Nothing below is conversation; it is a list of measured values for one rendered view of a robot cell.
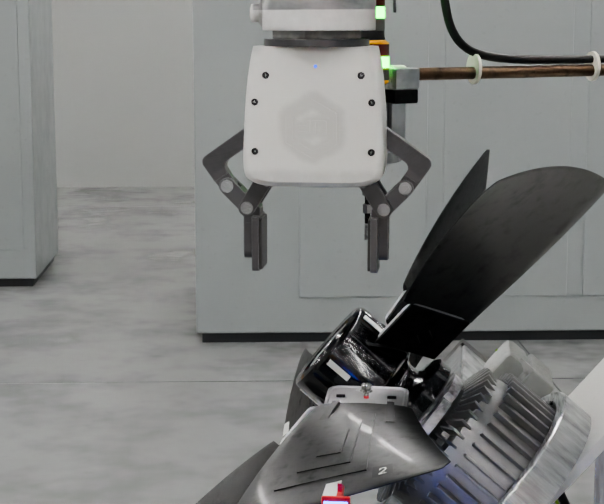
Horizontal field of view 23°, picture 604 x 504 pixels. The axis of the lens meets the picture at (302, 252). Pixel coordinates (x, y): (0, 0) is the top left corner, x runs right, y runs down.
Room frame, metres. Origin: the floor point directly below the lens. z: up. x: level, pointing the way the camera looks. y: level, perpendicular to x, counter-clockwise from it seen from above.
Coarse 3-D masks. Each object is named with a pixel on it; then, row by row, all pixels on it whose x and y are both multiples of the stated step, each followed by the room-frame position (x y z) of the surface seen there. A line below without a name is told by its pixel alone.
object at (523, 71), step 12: (420, 72) 1.57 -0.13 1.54; (432, 72) 1.58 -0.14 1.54; (444, 72) 1.59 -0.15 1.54; (456, 72) 1.59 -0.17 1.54; (468, 72) 1.60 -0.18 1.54; (492, 72) 1.62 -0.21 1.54; (504, 72) 1.62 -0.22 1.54; (516, 72) 1.63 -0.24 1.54; (528, 72) 1.64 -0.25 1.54; (540, 72) 1.65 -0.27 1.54; (552, 72) 1.65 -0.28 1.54; (564, 72) 1.66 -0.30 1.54; (576, 72) 1.67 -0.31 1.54; (588, 72) 1.68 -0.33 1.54; (600, 72) 1.69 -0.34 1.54
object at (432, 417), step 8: (456, 376) 1.63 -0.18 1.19; (448, 384) 1.62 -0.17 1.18; (456, 384) 1.61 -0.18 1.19; (448, 392) 1.59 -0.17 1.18; (456, 392) 1.60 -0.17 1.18; (440, 400) 1.59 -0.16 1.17; (448, 400) 1.59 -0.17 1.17; (432, 408) 1.59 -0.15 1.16; (440, 408) 1.58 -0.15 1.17; (448, 408) 1.58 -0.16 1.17; (424, 416) 1.59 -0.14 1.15; (432, 416) 1.57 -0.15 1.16; (440, 416) 1.57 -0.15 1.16; (424, 424) 1.57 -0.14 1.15; (432, 424) 1.57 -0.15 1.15
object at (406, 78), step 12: (396, 72) 1.55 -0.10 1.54; (408, 72) 1.55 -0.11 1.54; (396, 84) 1.55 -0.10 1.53; (408, 84) 1.55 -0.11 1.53; (396, 96) 1.54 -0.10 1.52; (408, 96) 1.55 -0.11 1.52; (396, 108) 1.55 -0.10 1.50; (396, 120) 1.55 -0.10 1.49; (396, 132) 1.55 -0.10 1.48; (396, 156) 1.53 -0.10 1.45
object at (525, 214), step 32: (512, 192) 1.48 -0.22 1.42; (544, 192) 1.52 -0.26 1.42; (576, 192) 1.56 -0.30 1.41; (480, 224) 1.51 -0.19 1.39; (512, 224) 1.54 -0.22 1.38; (544, 224) 1.57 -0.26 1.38; (448, 256) 1.53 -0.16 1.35; (480, 256) 1.56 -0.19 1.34; (512, 256) 1.58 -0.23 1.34; (416, 288) 1.56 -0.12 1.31; (448, 288) 1.58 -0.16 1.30; (480, 288) 1.60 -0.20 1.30
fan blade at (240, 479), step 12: (276, 444) 1.64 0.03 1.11; (252, 456) 1.65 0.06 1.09; (264, 456) 1.64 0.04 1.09; (240, 468) 1.65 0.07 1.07; (252, 468) 1.64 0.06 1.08; (228, 480) 1.65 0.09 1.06; (240, 480) 1.63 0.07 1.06; (252, 480) 1.62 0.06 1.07; (216, 492) 1.65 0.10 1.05; (228, 492) 1.63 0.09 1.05; (240, 492) 1.62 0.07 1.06
